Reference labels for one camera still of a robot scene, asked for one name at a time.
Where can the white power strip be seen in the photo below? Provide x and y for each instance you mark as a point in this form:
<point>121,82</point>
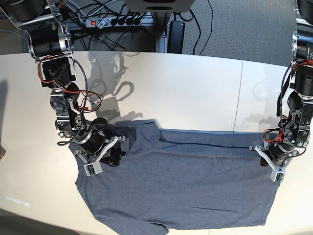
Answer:
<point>107,22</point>

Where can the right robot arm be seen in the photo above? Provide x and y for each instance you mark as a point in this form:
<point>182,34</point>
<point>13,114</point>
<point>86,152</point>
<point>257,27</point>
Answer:
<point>49,43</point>

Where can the small white table label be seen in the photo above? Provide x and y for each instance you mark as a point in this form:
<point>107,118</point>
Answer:
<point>17,201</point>

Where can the black power adapter brick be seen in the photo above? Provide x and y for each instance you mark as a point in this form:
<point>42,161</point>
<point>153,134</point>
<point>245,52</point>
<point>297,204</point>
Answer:
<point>176,37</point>

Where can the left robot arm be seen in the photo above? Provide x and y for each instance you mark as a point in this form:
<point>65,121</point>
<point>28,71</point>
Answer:
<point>294,105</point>

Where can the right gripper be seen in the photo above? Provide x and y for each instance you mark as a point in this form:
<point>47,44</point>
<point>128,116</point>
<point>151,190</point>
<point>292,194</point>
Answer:
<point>94,140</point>

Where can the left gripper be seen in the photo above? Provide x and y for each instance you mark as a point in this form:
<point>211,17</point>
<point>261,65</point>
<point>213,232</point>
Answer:
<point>277,152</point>

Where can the grey base camera mount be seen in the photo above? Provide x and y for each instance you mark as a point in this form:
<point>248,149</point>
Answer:
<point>159,5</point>

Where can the brown object at table edge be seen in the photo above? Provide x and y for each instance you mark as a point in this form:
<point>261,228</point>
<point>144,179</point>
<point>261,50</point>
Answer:
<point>2,152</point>

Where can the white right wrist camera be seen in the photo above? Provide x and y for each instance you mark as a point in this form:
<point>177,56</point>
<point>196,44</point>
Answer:
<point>92,162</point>

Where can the blue-grey T-shirt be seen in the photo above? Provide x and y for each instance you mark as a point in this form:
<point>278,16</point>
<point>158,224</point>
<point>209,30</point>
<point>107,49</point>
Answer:
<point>180,180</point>

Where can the aluminium table frame leg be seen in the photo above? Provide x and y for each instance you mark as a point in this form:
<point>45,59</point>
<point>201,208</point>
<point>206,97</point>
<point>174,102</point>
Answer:
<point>161,20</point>

